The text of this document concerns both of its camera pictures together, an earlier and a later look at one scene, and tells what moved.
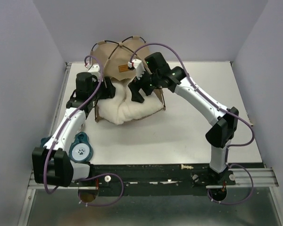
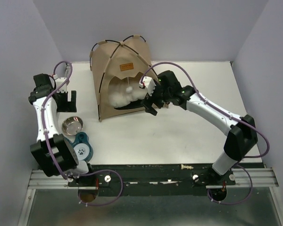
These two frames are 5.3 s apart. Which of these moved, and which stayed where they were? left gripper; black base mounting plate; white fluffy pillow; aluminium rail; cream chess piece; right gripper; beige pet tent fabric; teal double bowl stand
Moved: beige pet tent fabric; white fluffy pillow; right gripper; left gripper
Stayed: teal double bowl stand; black base mounting plate; cream chess piece; aluminium rail
